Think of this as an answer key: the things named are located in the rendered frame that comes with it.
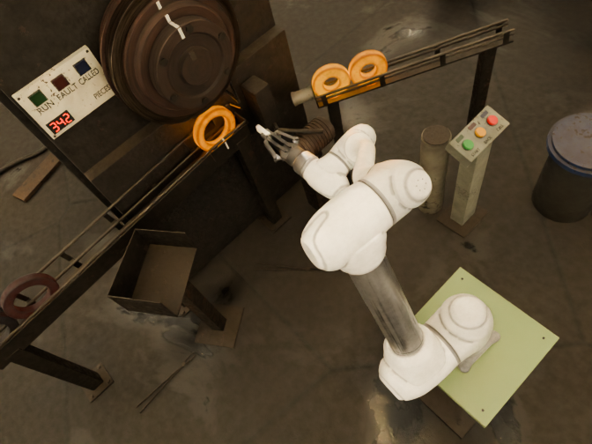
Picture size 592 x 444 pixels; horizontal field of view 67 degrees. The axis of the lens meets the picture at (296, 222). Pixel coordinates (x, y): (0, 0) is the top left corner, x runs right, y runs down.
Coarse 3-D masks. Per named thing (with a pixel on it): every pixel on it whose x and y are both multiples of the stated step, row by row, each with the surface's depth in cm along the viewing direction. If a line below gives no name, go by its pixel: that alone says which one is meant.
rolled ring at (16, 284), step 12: (24, 276) 156; (36, 276) 158; (48, 276) 162; (12, 288) 153; (24, 288) 155; (48, 288) 163; (0, 300) 155; (12, 300) 155; (12, 312) 158; (24, 312) 161
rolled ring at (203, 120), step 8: (208, 112) 169; (216, 112) 171; (224, 112) 174; (200, 120) 169; (208, 120) 170; (232, 120) 179; (200, 128) 170; (224, 128) 182; (232, 128) 182; (200, 136) 172; (224, 136) 182; (200, 144) 174; (208, 144) 177
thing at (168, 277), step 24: (144, 240) 169; (168, 240) 166; (120, 264) 156; (144, 264) 169; (168, 264) 167; (192, 264) 165; (120, 288) 157; (144, 288) 164; (168, 288) 162; (192, 288) 180; (144, 312) 160; (168, 312) 153; (216, 312) 204; (240, 312) 216; (216, 336) 212
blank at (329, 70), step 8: (328, 64) 179; (336, 64) 179; (320, 72) 179; (328, 72) 179; (336, 72) 179; (344, 72) 180; (312, 80) 184; (320, 80) 182; (344, 80) 183; (320, 88) 185; (328, 88) 187; (336, 88) 186; (336, 96) 190
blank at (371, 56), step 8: (360, 56) 176; (368, 56) 175; (376, 56) 176; (384, 56) 179; (352, 64) 178; (360, 64) 178; (376, 64) 179; (384, 64) 180; (352, 72) 181; (360, 72) 183; (368, 72) 185; (376, 72) 182; (352, 80) 184; (360, 80) 185
